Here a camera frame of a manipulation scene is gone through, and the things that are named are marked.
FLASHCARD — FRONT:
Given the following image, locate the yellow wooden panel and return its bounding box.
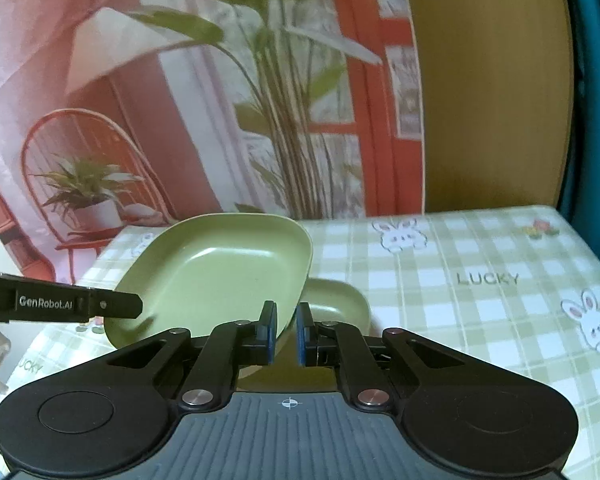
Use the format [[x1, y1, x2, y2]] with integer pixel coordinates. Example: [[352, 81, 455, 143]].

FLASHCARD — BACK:
[[399, 0, 589, 214]]

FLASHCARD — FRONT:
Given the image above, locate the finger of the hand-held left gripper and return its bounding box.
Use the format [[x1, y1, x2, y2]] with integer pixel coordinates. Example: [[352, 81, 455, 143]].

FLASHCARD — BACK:
[[84, 287, 144, 321]]

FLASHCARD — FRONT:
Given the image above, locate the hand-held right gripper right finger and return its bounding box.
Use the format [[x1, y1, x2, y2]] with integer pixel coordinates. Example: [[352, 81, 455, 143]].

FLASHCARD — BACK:
[[296, 302, 466, 409]]

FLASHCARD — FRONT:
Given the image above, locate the printed room scene backdrop cloth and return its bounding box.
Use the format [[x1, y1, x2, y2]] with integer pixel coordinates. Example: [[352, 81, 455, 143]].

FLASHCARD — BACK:
[[0, 0, 427, 288]]

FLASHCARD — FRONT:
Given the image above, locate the green plastic plate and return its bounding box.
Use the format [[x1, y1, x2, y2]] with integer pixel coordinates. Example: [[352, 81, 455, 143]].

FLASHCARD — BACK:
[[280, 278, 371, 357], [101, 213, 315, 356]]

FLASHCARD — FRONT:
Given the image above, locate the checked bunny print tablecloth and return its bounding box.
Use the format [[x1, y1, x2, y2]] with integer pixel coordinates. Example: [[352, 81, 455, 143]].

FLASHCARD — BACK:
[[0, 205, 600, 480]]

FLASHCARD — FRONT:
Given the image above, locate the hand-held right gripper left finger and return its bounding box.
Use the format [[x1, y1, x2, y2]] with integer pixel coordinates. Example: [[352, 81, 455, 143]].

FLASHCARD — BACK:
[[107, 301, 281, 409]]

